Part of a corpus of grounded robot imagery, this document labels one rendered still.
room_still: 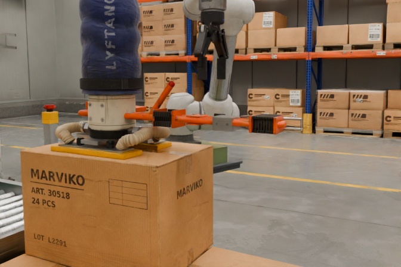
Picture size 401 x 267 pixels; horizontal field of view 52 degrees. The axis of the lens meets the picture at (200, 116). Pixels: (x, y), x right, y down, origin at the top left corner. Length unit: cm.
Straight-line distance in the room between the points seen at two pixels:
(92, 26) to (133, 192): 58
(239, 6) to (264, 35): 695
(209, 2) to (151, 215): 68
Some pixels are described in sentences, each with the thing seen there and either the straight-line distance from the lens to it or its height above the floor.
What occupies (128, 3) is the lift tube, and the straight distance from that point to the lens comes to 150.
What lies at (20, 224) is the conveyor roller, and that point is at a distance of 211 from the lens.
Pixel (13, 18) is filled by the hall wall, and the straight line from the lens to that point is 1314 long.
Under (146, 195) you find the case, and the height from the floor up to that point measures 85.
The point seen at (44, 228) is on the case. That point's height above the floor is 67.
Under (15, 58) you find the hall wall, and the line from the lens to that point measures 1306.
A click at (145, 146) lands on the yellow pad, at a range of 155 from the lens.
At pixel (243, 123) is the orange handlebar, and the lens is 126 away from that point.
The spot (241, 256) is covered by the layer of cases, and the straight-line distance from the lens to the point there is 163.
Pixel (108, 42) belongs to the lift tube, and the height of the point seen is 133.
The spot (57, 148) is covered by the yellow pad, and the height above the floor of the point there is 96.
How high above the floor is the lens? 123
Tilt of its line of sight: 6 degrees down
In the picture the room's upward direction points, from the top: straight up
